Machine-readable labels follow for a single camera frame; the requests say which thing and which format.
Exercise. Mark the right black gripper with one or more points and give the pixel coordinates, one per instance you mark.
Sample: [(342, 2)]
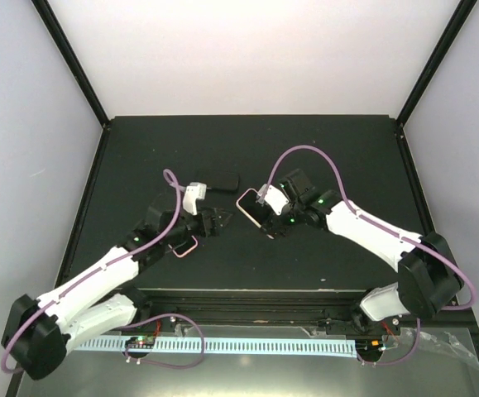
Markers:
[(275, 227)]

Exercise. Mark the black phone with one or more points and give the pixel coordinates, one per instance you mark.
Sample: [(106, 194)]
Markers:
[(218, 180)]

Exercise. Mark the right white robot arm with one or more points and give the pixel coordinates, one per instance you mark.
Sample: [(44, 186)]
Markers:
[(425, 283)]

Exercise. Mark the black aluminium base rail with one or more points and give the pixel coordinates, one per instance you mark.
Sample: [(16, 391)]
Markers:
[(329, 311)]

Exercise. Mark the controller board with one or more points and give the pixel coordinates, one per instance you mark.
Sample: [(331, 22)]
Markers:
[(140, 342), (371, 345)]

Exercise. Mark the white slotted cable duct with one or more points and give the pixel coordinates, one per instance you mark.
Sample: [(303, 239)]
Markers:
[(229, 346)]

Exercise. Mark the left controller board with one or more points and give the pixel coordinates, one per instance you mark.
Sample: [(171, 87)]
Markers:
[(140, 342)]

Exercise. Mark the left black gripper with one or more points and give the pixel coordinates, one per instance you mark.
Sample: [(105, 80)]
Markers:
[(216, 227)]

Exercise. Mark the black frame post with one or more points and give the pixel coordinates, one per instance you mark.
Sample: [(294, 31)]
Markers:
[(57, 33), (455, 24)]

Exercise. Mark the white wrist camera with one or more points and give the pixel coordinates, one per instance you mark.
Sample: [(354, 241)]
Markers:
[(273, 197), (193, 193)]

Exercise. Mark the right controller board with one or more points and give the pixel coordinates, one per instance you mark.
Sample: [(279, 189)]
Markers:
[(371, 345)]

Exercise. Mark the phone with red edge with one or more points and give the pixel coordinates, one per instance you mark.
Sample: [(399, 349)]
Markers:
[(259, 214)]

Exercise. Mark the right black frame post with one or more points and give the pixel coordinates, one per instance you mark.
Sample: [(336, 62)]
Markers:
[(455, 24)]

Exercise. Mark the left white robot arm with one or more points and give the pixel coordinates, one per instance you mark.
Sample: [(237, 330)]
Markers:
[(41, 332)]

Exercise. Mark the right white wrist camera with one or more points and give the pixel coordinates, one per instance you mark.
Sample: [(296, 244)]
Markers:
[(273, 197)]

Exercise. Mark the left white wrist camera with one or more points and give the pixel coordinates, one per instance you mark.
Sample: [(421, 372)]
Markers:
[(193, 193)]

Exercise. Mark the left black frame post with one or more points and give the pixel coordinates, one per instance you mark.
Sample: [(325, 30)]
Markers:
[(57, 33)]

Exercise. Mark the phone in pink case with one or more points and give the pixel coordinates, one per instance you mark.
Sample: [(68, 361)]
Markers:
[(185, 248)]

